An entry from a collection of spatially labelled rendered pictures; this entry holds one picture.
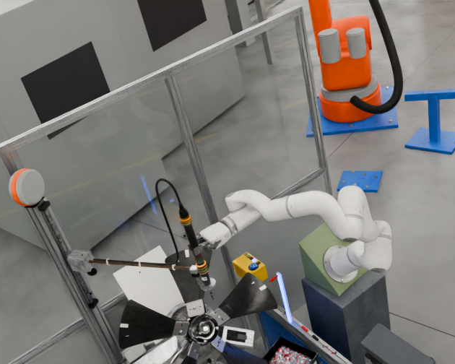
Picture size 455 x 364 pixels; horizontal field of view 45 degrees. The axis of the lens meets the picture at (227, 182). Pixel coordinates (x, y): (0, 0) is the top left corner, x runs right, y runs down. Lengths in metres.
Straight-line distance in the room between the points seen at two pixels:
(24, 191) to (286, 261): 1.89
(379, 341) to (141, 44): 4.40
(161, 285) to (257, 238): 0.96
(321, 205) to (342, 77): 3.96
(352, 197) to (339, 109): 3.92
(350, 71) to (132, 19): 2.27
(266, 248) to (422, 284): 1.21
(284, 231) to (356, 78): 2.74
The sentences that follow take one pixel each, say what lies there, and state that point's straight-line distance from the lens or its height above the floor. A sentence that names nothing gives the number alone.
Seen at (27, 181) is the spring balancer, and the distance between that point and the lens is 2.48.
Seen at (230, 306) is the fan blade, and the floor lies 1.19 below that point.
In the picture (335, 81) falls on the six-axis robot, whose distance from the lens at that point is 5.99.
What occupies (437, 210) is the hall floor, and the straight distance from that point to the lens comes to 4.83.
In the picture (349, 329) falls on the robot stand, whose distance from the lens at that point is 2.92.
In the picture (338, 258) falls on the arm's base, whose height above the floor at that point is 1.12.
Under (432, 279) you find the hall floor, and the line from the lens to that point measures 4.23.
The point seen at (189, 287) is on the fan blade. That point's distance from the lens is 2.50.
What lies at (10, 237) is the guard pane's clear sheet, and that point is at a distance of 2.74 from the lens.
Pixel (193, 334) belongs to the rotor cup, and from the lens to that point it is 2.43.
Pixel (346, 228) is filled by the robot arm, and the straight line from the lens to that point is 2.13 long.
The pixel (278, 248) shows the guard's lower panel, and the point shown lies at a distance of 3.63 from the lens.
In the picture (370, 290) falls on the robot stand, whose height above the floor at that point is 0.91.
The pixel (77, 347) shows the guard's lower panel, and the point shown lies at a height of 0.86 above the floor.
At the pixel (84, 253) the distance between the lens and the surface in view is 2.63.
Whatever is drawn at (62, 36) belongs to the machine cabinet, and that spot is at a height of 1.86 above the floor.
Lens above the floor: 2.95
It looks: 32 degrees down
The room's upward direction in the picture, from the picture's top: 16 degrees counter-clockwise
